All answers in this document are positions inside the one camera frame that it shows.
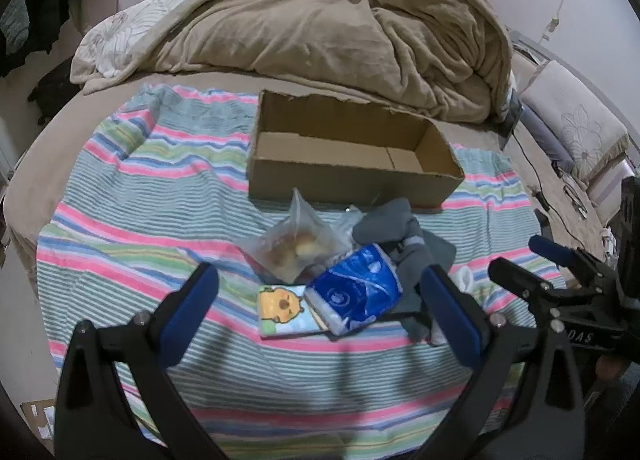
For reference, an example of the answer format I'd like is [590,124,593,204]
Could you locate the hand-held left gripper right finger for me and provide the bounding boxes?
[415,264,586,460]

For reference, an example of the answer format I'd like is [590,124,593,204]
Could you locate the white cushion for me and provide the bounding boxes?
[587,159,632,221]

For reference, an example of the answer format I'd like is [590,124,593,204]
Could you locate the clear plastic bag with food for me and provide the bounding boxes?
[241,188,351,285]

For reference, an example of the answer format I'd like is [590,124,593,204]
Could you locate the beige fleece blanket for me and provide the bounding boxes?
[69,0,516,123]

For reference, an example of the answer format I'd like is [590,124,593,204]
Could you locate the person's right hand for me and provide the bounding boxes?
[596,356,623,383]

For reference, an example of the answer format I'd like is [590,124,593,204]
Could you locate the dark tablet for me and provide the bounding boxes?
[500,90,524,138]

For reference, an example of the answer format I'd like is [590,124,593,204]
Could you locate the striped blanket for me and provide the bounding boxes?
[36,84,568,460]

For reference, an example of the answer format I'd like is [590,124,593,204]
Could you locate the silver bed headboard rail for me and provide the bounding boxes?
[507,30,558,64]

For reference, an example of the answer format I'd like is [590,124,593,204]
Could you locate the black cable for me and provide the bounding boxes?
[506,132,593,285]

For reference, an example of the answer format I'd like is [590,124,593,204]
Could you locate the white floral quilt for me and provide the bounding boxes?
[70,0,236,90]

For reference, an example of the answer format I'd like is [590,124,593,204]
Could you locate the cartoon print tissue packet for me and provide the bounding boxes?
[257,284,326,339]

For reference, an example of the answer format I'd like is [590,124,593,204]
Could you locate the cream floral pillow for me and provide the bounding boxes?
[520,60,631,185]

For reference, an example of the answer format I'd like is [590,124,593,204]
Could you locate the blue tissue packet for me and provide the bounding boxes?
[305,243,405,338]

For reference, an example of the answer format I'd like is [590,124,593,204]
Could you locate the cardboard piece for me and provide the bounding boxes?
[20,397,56,456]

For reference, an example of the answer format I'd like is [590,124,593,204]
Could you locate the grey pillow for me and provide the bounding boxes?
[520,102,576,173]

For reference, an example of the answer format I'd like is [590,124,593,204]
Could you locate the eyeglasses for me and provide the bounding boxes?
[561,176,590,217]

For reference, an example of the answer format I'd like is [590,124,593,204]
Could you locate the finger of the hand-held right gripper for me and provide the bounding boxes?
[488,256,597,321]
[530,234,620,287]

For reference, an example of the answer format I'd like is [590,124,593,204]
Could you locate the brown cardboard box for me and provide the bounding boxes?
[247,90,466,213]

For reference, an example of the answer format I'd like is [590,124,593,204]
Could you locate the dark bag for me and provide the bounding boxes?
[27,60,85,127]

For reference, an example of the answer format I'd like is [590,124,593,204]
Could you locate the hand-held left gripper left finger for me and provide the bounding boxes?
[54,262,236,460]

